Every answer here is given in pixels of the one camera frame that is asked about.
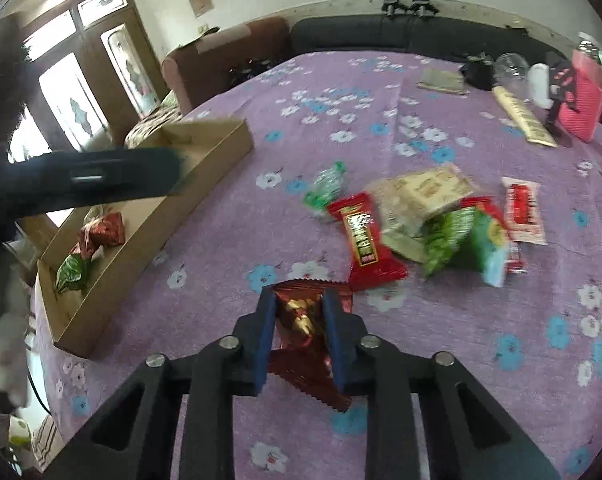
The clear plastic cup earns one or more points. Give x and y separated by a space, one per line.
511 72

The brown cardboard box tray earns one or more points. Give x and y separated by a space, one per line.
131 240

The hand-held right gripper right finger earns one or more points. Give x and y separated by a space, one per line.
335 345

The purple floral tablecloth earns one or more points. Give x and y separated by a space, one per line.
471 340

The red snack bar packet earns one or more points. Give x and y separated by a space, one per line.
367 242

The clear green candy wrapper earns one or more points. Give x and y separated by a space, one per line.
325 187

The white and red snack packet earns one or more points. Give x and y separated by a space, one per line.
523 210

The dark red foil candy packet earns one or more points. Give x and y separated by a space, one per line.
298 320

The black pouch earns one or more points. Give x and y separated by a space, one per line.
478 74

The small red snack packet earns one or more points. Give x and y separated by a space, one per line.
515 257

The white fluffy cloth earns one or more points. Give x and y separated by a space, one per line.
6 345

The pink ribbed packet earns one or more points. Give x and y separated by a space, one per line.
583 97

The white bottle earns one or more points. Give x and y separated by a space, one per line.
540 85

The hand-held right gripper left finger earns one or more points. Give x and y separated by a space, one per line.
262 345

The green leafy snack packet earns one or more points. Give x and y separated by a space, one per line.
447 241

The long yellow packet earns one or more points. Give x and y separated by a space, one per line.
523 116

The wooden glass panel door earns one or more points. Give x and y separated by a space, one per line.
81 75

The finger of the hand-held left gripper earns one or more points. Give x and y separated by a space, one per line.
96 177

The green foil candy packet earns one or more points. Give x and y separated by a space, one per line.
73 274

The light blue snack packet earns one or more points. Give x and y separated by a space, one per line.
491 247

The black clamp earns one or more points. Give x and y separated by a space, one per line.
393 5
423 5

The beige printed snack packet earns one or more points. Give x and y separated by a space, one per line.
421 202

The black sofa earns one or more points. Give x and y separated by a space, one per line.
421 35

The flat olive packet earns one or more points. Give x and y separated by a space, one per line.
442 80

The brown armchair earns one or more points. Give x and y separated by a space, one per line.
221 65

